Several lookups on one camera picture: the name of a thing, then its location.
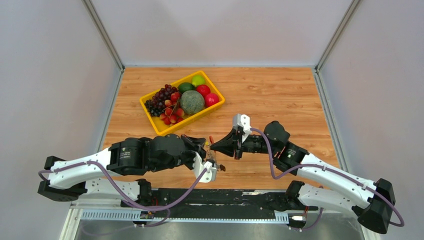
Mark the pink red apple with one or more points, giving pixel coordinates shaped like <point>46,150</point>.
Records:
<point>211,99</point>

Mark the dark green lime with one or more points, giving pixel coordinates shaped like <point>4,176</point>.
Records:
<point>185,86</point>

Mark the dark purple grape bunch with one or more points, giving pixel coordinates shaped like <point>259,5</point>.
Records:
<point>163,101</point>

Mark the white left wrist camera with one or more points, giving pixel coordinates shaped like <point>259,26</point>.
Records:
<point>205,171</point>

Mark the red strawberry cluster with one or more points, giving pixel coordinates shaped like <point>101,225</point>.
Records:
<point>172,112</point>

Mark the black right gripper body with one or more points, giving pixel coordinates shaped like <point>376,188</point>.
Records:
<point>247,147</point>

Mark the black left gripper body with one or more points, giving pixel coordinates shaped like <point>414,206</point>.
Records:
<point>189,153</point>

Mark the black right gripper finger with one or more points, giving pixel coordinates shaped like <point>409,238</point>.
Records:
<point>227,149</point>
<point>229,138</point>

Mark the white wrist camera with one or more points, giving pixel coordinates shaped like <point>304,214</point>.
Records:
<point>205,171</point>
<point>242,126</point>

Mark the green netted melon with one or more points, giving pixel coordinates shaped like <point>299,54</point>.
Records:
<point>192,102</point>

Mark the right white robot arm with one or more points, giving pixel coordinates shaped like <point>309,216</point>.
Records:
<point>372,202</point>

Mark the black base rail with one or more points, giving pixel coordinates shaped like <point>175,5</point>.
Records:
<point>225,204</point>

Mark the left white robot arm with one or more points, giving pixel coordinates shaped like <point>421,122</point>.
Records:
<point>66,180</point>

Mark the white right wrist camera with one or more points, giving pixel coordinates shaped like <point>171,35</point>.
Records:
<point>242,126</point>

